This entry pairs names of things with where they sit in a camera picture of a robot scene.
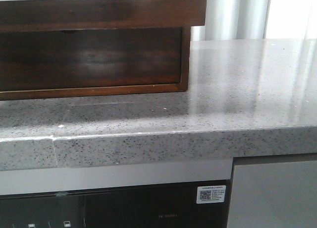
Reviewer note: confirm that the dark wooden drawer cabinet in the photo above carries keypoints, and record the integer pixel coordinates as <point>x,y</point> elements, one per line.
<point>184,59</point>

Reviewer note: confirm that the black built-in appliance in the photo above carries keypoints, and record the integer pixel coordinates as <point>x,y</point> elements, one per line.
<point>145,206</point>

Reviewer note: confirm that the white QR code sticker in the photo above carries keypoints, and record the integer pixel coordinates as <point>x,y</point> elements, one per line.
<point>211,194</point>

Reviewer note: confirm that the white curtain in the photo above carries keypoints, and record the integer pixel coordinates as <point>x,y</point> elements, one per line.
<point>258,19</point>

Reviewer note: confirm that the grey cabinet door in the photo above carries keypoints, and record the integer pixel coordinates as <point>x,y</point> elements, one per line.
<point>278,195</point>

